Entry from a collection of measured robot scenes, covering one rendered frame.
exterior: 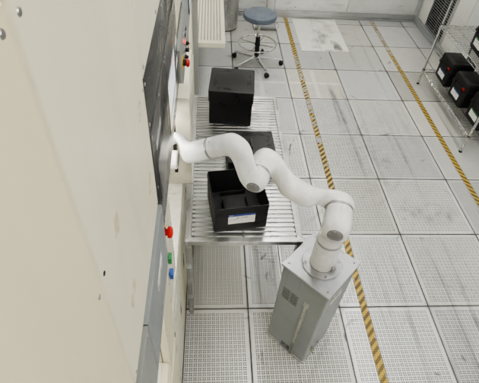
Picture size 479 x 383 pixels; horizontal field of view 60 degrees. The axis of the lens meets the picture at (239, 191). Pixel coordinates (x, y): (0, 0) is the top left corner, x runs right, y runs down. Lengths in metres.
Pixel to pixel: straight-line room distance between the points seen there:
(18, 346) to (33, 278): 0.05
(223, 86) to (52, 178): 2.31
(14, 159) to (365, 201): 3.30
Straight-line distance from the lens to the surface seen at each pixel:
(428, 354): 2.95
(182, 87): 1.95
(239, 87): 2.68
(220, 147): 1.65
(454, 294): 3.26
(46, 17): 0.43
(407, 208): 3.63
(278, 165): 1.73
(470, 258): 3.52
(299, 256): 2.09
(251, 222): 2.12
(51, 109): 0.42
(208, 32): 3.72
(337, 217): 1.73
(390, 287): 3.09
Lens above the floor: 2.44
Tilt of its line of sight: 46 degrees down
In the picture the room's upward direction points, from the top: 5 degrees clockwise
